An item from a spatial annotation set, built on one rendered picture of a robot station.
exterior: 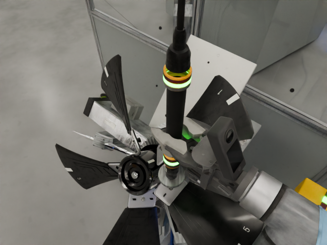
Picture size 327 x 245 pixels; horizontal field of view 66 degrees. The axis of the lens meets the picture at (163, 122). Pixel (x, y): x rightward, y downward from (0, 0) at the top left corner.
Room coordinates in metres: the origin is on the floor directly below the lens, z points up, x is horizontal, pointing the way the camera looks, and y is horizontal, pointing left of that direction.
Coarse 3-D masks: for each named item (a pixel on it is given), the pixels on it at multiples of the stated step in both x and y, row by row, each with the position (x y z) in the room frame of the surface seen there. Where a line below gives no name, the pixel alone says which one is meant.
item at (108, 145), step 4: (76, 132) 0.58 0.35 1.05; (84, 136) 0.56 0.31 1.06; (88, 136) 0.55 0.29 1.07; (92, 140) 0.53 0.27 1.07; (108, 144) 0.50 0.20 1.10; (112, 144) 0.50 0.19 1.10; (112, 148) 0.48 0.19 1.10; (116, 148) 0.48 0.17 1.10; (120, 148) 0.47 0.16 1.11; (124, 152) 0.46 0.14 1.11; (128, 152) 0.46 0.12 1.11
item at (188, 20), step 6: (186, 0) 0.96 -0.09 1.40; (174, 6) 0.94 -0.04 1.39; (186, 6) 0.94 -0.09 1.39; (192, 6) 0.94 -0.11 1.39; (174, 12) 0.89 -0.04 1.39; (186, 12) 0.89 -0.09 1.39; (192, 12) 0.90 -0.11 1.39; (174, 18) 0.87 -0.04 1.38; (186, 18) 0.86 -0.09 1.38; (174, 24) 0.87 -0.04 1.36; (186, 24) 0.86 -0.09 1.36; (186, 30) 0.86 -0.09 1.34
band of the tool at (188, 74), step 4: (164, 68) 0.29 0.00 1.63; (164, 72) 0.28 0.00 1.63; (168, 72) 0.31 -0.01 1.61; (172, 72) 0.31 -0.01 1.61; (184, 72) 0.31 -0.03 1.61; (188, 72) 0.30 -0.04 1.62; (168, 76) 0.28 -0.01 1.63; (184, 76) 0.28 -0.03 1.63; (188, 76) 0.28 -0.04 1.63; (176, 84) 0.27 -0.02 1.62; (180, 84) 0.27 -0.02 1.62; (188, 84) 0.28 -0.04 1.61
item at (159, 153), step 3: (159, 144) 0.42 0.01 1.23; (159, 150) 0.39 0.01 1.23; (162, 150) 0.38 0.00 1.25; (159, 153) 0.38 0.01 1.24; (162, 153) 0.37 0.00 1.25; (159, 156) 0.36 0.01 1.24; (162, 156) 0.36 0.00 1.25; (159, 159) 0.35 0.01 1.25; (162, 159) 0.35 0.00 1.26; (159, 162) 0.34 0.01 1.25; (162, 162) 0.34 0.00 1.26
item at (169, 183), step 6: (162, 168) 0.31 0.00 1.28; (180, 168) 0.31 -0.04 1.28; (162, 174) 0.29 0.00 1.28; (180, 174) 0.29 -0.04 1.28; (162, 180) 0.27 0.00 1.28; (168, 180) 0.27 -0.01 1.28; (174, 180) 0.27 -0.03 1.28; (180, 180) 0.27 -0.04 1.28; (168, 186) 0.26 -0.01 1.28; (174, 186) 0.26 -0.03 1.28
